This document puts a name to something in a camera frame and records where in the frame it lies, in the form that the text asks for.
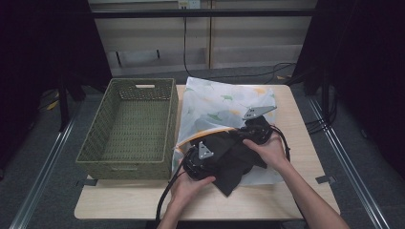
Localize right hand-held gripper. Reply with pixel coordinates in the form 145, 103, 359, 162
238, 105, 277, 146

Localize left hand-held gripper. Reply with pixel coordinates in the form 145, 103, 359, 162
183, 141, 221, 181

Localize dark cloth garment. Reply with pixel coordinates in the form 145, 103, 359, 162
187, 125, 269, 198

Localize leaf print mesh laundry bag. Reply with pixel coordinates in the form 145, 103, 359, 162
171, 75, 285, 187

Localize green woven basket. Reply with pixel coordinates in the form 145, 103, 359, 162
75, 77, 180, 180

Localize person's right hand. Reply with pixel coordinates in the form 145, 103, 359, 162
243, 133, 288, 172

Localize person's left hand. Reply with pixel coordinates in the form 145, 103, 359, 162
170, 173, 217, 208

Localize grey tape piece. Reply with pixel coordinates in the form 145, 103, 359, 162
315, 175, 337, 185
75, 178, 98, 187

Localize black curtain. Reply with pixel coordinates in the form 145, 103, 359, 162
291, 0, 405, 179
0, 0, 113, 180

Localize black horizontal bar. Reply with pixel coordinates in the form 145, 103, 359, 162
90, 9, 317, 19

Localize black metal stand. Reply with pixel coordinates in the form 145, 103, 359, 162
56, 79, 72, 133

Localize yellow floor tape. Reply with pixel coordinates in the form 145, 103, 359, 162
45, 99, 60, 112

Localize right hand-held gripper black cable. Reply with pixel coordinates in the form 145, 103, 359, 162
269, 124, 291, 162

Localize hand-held gripper black cable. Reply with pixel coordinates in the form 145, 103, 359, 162
269, 124, 291, 162
155, 148, 196, 224

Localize left hand-held gripper black cable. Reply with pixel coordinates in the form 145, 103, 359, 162
155, 148, 196, 224

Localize bundle of black floor cables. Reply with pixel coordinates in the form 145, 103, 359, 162
304, 92, 339, 135

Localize metal floor rail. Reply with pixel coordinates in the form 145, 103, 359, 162
9, 104, 81, 229
307, 96, 392, 229

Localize wooden wall post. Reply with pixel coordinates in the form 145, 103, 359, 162
206, 0, 214, 70

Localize long black wall cable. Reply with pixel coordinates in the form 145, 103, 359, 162
182, 16, 298, 85

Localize white wall socket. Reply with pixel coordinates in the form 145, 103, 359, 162
178, 0, 202, 10

